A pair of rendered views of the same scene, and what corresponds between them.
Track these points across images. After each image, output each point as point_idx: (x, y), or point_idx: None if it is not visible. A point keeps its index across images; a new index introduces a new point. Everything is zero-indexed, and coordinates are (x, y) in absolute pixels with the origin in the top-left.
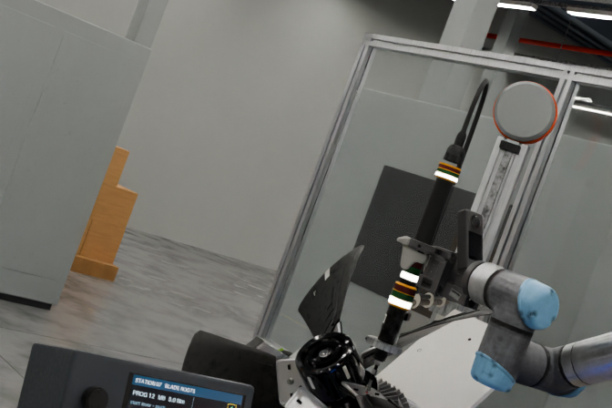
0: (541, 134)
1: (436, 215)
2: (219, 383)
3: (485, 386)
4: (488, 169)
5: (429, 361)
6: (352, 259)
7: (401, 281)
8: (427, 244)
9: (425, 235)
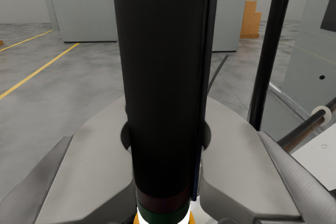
0: None
1: None
2: None
3: None
4: None
5: (335, 167)
6: (215, 74)
7: (139, 223)
8: (109, 174)
9: (136, 106)
